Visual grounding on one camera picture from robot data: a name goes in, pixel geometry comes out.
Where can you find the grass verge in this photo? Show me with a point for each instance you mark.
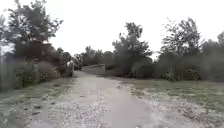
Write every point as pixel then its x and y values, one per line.
pixel 23 100
pixel 186 93

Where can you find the row of trees and bushes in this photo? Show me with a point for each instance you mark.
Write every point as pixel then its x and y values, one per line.
pixel 30 50
pixel 173 60

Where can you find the grey gravel track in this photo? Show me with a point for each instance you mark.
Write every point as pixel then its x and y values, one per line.
pixel 100 103

